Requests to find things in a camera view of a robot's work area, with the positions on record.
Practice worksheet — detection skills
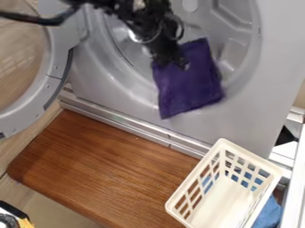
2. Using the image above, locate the white basket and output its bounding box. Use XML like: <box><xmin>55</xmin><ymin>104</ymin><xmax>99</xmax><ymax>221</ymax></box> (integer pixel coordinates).
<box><xmin>164</xmin><ymin>137</ymin><xmax>285</xmax><ymax>228</ymax></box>

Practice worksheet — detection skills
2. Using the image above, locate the washing machine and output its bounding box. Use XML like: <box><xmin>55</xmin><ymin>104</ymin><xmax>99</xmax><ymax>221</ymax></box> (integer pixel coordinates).
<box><xmin>0</xmin><ymin>0</ymin><xmax>305</xmax><ymax>160</ymax></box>

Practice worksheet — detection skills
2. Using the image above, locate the blue cloth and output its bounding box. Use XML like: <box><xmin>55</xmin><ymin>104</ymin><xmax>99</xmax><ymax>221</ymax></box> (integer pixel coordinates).
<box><xmin>201</xmin><ymin>171</ymin><xmax>285</xmax><ymax>228</ymax></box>

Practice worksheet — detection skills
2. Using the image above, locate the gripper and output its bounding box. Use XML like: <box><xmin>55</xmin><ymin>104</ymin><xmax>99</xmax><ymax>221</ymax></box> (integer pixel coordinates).
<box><xmin>148</xmin><ymin>27</ymin><xmax>191</xmax><ymax>71</ymax></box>

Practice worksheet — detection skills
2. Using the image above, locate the purple cloth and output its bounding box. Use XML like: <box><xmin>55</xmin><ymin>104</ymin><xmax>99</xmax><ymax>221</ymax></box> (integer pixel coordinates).
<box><xmin>151</xmin><ymin>37</ymin><xmax>227</xmax><ymax>120</ymax></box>

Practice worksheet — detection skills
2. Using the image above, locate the black cable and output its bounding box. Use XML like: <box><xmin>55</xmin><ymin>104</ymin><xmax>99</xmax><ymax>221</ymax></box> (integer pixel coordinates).
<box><xmin>0</xmin><ymin>6</ymin><xmax>79</xmax><ymax>27</ymax></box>

